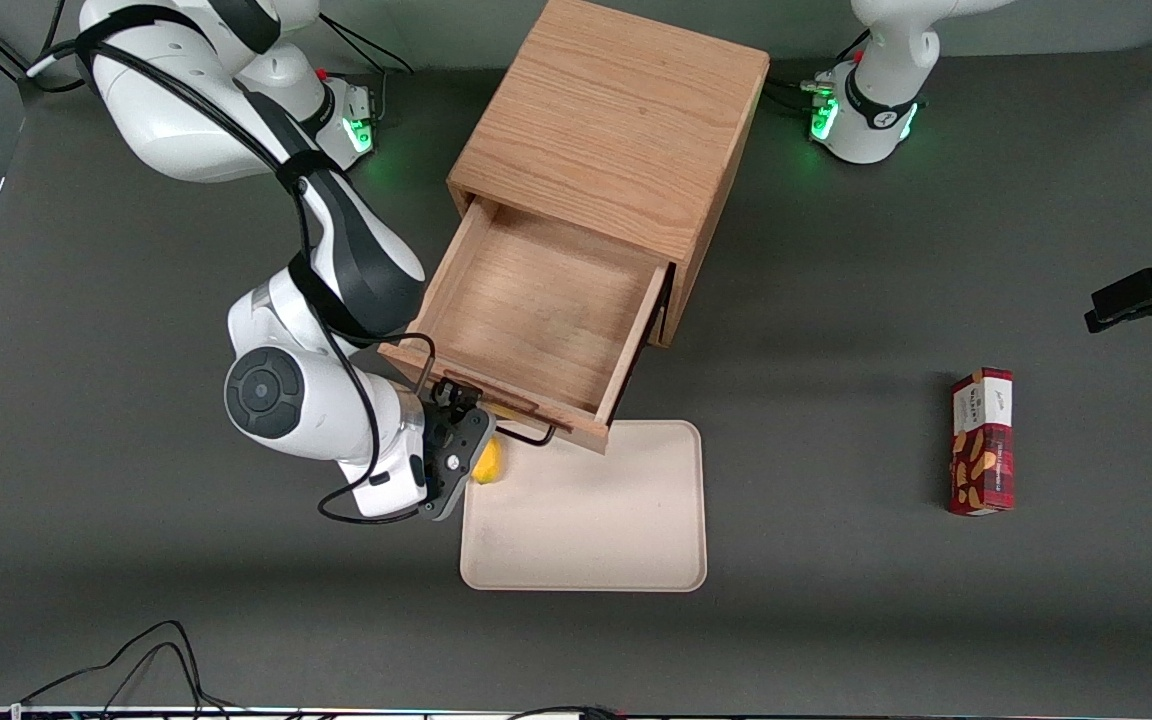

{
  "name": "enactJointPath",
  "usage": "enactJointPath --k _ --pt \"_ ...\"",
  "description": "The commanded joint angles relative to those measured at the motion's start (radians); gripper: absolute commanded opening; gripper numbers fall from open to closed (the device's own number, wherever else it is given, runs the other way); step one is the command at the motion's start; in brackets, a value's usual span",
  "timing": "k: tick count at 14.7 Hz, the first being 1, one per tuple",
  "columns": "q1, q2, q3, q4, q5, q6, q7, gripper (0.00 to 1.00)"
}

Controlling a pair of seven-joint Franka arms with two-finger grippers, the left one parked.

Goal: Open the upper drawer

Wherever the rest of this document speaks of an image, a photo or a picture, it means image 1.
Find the beige plastic tray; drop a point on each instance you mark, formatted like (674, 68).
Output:
(596, 520)

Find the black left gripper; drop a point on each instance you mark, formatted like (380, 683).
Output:
(1139, 295)

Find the wooden drawer with wide front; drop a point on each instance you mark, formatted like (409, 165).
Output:
(536, 310)

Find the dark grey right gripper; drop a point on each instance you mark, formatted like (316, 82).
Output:
(443, 425)

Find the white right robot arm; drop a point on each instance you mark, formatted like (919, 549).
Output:
(176, 110)

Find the yellow lemon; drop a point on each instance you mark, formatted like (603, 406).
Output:
(489, 465)

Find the wooden drawer cabinet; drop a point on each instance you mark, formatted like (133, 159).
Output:
(626, 110)

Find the red cookie box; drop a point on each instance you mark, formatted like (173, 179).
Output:
(981, 450)

